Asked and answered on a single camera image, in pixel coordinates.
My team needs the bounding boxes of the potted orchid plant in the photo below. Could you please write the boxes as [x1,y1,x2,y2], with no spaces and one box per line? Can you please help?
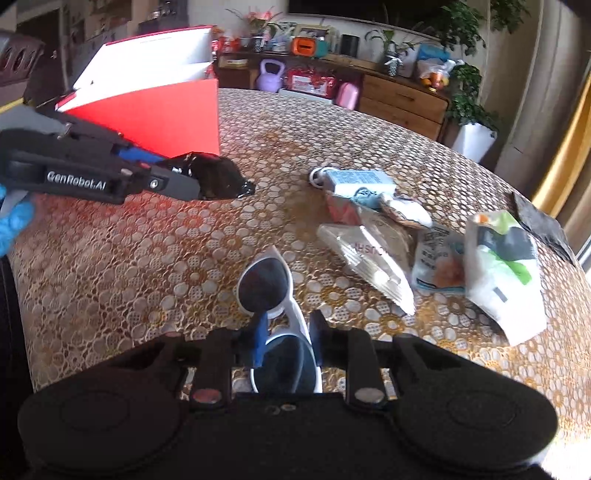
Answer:
[363,29,418,77]

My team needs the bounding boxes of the black speaker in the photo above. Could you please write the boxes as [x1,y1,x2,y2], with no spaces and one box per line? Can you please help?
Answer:
[339,34,360,58]

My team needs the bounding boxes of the dark plastic turtle toy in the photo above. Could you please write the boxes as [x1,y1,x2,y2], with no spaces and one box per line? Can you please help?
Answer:
[156,152,256,200]

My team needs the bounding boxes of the red gift box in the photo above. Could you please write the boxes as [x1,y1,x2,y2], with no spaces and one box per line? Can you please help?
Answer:
[286,67,338,99]

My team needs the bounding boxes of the pink flower vase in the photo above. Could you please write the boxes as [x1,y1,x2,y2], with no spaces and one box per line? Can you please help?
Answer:
[226,8,283,53]

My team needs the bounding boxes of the white cable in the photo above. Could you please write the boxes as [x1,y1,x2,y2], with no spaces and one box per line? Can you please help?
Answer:
[307,166,334,189]

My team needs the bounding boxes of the purple kettlebell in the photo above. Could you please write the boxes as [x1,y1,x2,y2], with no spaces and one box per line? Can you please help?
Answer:
[256,58,286,93]

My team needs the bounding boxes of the blue white snack packet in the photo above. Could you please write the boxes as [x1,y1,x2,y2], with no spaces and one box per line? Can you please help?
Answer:
[411,224,465,294]

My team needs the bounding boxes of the bag of fruit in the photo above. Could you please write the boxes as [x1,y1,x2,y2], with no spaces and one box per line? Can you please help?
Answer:
[415,44,465,92]

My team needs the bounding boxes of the blue small carton box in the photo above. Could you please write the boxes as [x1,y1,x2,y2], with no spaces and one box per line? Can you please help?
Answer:
[322,168,398,210]

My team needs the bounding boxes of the silver foil snack bag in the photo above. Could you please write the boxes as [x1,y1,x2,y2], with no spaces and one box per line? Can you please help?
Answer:
[317,205,416,315]

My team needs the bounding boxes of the orange radio box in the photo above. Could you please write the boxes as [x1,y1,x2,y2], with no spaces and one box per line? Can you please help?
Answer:
[290,36,329,58]

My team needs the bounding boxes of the picture frame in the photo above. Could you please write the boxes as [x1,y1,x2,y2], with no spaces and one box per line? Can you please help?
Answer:
[294,24,337,43]

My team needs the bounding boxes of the white planter with tree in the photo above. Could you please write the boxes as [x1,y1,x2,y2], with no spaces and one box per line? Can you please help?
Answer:
[435,1,530,163]

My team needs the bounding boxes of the wooden tv cabinet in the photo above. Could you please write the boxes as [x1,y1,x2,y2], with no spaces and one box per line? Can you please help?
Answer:
[214,52,450,142]

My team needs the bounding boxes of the white frame sunglasses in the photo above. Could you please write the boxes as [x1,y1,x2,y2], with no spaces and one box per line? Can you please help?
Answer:
[236,246,322,395]

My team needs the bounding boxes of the pink small case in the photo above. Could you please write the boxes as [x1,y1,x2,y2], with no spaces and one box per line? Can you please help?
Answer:
[335,82,360,110]

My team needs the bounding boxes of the red cardboard box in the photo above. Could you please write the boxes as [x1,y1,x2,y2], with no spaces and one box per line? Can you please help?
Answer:
[55,25,221,158]

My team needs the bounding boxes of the green white snack bag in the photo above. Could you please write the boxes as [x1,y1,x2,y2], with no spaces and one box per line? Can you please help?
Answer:
[464,210,547,346]

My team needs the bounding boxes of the yellow curtain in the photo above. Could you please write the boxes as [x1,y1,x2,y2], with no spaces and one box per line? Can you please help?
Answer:
[532,74,590,218]

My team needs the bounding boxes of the grey folded cloth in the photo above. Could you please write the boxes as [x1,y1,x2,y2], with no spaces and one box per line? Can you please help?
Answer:
[512,192,577,266]

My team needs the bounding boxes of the left blue gloved hand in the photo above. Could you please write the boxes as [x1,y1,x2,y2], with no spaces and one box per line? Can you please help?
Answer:
[0,185,35,257]

